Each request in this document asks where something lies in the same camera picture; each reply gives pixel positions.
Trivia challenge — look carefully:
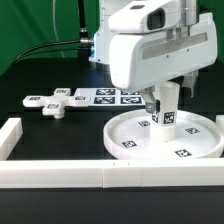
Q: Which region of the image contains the white left fence block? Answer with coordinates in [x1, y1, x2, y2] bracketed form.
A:
[0, 118, 23, 161]

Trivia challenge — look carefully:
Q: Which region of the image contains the black cable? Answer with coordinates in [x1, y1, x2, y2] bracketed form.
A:
[12, 39, 95, 64]
[12, 47, 94, 65]

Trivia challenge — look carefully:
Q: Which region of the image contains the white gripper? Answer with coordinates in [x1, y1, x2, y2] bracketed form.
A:
[108, 0, 217, 114]

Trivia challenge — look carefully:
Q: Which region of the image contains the white right fence block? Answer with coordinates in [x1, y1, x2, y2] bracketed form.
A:
[216, 115, 224, 135]

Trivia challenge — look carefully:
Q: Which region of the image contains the white round table top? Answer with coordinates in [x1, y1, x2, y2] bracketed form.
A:
[103, 109, 224, 160]

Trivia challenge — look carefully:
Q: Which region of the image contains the white cross-shaped table base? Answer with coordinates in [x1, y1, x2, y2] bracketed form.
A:
[23, 88, 91, 119]

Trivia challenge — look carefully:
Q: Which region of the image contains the white fence block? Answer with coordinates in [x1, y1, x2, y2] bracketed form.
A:
[216, 115, 224, 135]
[0, 118, 23, 161]

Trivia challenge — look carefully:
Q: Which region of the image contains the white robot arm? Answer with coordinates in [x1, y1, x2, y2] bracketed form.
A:
[90, 0, 217, 113]

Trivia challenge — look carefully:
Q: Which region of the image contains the white front fence bar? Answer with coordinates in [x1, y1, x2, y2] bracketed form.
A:
[0, 159, 224, 188]

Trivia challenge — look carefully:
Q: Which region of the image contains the black cable lower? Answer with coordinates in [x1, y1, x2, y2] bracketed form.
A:
[12, 47, 94, 65]

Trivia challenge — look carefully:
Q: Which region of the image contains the black cable upper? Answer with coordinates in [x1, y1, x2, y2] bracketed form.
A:
[12, 39, 95, 64]

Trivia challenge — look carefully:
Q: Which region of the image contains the white marker sheet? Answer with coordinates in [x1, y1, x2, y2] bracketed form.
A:
[75, 88, 145, 106]

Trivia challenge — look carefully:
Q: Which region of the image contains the black vertical cable connector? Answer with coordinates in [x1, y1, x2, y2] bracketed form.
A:
[77, 0, 88, 59]

